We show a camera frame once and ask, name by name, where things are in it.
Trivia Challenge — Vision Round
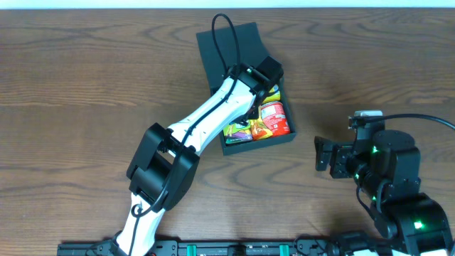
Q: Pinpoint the yellow Mentos bottle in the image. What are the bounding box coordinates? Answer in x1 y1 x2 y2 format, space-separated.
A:
262 84 281 105

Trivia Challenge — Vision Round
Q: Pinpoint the red tin can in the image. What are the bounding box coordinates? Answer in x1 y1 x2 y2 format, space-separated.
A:
261 101 291 137

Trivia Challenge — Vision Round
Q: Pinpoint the black gift box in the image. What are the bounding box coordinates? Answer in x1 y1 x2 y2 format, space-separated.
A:
196 23 296 156

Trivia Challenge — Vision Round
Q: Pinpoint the yellow orange candy packet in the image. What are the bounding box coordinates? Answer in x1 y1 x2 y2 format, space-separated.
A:
250 117 273 141

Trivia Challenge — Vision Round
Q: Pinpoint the yellow Pretz snack box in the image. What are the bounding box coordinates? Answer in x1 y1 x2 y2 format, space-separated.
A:
223 121 253 145

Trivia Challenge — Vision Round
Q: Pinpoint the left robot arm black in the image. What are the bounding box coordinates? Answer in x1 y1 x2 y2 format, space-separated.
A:
112 56 284 255

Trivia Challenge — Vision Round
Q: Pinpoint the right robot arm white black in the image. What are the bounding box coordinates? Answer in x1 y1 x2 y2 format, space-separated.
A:
314 110 454 255

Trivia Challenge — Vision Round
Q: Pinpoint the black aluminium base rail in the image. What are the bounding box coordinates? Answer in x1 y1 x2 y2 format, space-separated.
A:
56 232 392 256

